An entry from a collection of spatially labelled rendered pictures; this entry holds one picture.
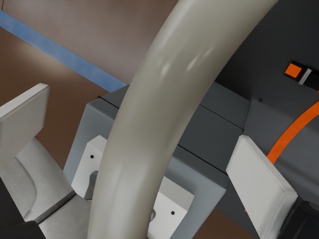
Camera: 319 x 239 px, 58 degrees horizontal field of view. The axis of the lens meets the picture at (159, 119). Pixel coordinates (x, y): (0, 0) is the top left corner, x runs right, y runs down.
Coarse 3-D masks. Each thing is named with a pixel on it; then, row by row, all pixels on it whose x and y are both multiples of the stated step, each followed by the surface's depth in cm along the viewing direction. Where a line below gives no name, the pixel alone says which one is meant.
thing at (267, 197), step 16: (240, 144) 19; (240, 160) 19; (256, 160) 17; (240, 176) 18; (256, 176) 16; (272, 176) 15; (240, 192) 18; (256, 192) 16; (272, 192) 14; (288, 192) 13; (256, 208) 15; (272, 208) 14; (288, 208) 13; (256, 224) 15; (272, 224) 14
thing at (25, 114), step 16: (32, 96) 16; (0, 112) 13; (16, 112) 14; (32, 112) 16; (0, 128) 12; (16, 128) 14; (32, 128) 17; (0, 144) 13; (16, 144) 15; (0, 160) 13
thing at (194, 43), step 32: (192, 0) 10; (224, 0) 10; (256, 0) 10; (160, 32) 11; (192, 32) 10; (224, 32) 10; (160, 64) 11; (192, 64) 10; (224, 64) 11; (128, 96) 12; (160, 96) 11; (192, 96) 11; (128, 128) 12; (160, 128) 11; (128, 160) 12; (160, 160) 12; (96, 192) 13; (128, 192) 12; (96, 224) 13; (128, 224) 13
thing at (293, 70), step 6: (294, 66) 122; (300, 66) 122; (288, 72) 124; (294, 72) 123; (300, 72) 122; (306, 72) 120; (312, 72) 121; (294, 78) 124; (300, 78) 122; (306, 78) 120; (312, 78) 119; (318, 78) 118; (306, 84) 121; (312, 84) 120; (318, 84) 118; (318, 90) 119
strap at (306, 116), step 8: (304, 112) 127; (312, 112) 126; (296, 120) 129; (304, 120) 128; (288, 128) 132; (296, 128) 130; (288, 136) 133; (280, 144) 135; (272, 152) 138; (280, 152) 136; (272, 160) 139
